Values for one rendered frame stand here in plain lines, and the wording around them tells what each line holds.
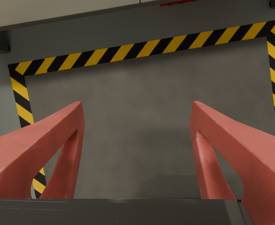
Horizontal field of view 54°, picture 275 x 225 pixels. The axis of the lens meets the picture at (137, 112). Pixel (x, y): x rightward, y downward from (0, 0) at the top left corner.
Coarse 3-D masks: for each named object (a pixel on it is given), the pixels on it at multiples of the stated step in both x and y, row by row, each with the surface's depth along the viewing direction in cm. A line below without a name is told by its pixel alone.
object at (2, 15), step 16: (0, 0) 56; (16, 0) 57; (32, 0) 59; (48, 0) 61; (64, 0) 62; (80, 0) 64; (96, 0) 66; (112, 0) 68; (128, 0) 70; (0, 16) 66; (16, 16) 68; (32, 16) 70; (48, 16) 72
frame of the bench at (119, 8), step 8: (160, 0) 74; (168, 0) 76; (176, 0) 77; (272, 0) 110; (112, 8) 74; (120, 8) 76; (128, 8) 77; (64, 16) 75; (72, 16) 76; (80, 16) 77; (88, 16) 78; (16, 24) 75; (24, 24) 76; (32, 24) 77; (40, 24) 78; (0, 48) 106; (8, 48) 114
